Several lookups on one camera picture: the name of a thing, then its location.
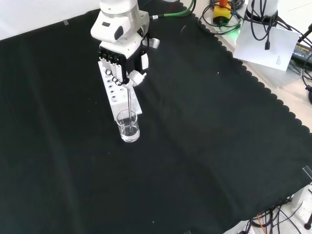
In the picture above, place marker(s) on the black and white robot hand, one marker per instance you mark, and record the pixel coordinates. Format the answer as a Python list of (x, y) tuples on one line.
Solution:
[(132, 52)]

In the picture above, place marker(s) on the clear glass rod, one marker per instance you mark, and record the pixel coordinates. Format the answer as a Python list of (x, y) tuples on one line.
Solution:
[(130, 102)]

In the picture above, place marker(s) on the white test tube rack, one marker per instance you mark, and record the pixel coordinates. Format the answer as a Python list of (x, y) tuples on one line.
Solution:
[(117, 102)]

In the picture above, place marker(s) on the grey tape piece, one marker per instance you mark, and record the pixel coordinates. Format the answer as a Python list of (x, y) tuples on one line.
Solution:
[(66, 22)]

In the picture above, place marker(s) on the clear glass beaker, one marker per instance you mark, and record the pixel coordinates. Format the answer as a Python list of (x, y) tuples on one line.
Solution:
[(128, 131)]

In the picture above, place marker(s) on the yellow stop button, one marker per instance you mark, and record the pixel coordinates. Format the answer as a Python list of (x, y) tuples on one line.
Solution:
[(221, 13)]

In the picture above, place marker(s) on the black bench cloth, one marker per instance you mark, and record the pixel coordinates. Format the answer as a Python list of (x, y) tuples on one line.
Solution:
[(170, 146)]

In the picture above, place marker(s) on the white paper sheet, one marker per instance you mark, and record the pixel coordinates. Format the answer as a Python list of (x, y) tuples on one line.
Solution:
[(265, 46)]

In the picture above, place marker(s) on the pale board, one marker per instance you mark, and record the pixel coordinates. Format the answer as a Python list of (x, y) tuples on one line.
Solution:
[(280, 76)]

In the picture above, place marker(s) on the black power adapter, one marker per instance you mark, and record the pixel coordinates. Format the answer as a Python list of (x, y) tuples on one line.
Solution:
[(303, 51)]

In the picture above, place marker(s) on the black tripod leg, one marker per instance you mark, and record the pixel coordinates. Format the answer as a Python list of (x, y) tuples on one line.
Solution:
[(306, 33)]

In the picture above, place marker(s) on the clear tape strip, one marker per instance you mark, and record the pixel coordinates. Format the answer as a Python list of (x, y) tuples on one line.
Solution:
[(308, 171)]

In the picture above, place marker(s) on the white cylindrical post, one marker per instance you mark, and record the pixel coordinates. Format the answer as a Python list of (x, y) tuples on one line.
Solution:
[(263, 6)]

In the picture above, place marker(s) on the white metal bracket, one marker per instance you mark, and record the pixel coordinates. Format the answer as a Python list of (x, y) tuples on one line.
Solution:
[(302, 195)]

